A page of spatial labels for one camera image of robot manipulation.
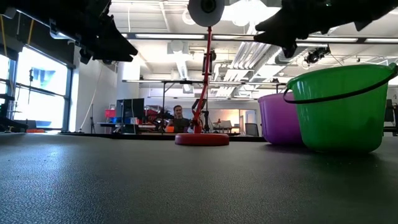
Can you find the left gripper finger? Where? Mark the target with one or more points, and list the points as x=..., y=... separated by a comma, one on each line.
x=85, y=56
x=115, y=43

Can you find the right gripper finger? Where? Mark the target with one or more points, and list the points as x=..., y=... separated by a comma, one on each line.
x=280, y=23
x=280, y=38

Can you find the small black robot arm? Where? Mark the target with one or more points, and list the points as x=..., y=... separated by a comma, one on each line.
x=206, y=123

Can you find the black ceiling spotlight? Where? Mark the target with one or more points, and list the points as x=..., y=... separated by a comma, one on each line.
x=109, y=63
x=315, y=55

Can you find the white ceiling pipes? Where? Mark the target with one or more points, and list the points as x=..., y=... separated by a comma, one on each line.
x=248, y=59

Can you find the black crossbar light strips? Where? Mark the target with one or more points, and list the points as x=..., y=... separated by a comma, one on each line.
x=171, y=36

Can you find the large bright window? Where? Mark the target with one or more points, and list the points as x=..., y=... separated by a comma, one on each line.
x=40, y=93

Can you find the red storage box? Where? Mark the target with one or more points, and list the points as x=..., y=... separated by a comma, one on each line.
x=110, y=113

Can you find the black computer monitor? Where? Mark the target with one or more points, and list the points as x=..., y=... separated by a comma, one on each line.
x=130, y=108

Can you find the blue storage bin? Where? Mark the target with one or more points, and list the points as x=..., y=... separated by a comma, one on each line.
x=124, y=120

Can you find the purple plastic bucket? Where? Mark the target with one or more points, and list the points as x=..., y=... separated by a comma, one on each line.
x=278, y=121

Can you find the red black machine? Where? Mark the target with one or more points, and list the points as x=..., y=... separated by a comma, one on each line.
x=155, y=116

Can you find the black office chair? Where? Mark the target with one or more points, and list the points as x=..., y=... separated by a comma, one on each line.
x=251, y=129

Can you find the black equipment stand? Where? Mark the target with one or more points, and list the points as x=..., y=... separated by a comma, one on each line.
x=4, y=112

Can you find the person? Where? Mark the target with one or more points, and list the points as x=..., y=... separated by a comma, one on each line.
x=179, y=121

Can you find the small orange box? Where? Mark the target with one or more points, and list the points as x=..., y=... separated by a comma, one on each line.
x=169, y=129

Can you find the green plastic bucket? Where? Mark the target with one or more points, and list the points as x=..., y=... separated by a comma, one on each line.
x=342, y=118

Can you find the black equipment rack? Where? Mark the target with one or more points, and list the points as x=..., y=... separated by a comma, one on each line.
x=393, y=118

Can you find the black overhead frame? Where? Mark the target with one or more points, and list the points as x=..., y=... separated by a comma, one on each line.
x=174, y=82

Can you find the red camera stand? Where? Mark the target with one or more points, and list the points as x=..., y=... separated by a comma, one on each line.
x=205, y=12

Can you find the black table frame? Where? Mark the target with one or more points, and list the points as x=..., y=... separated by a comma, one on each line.
x=140, y=136

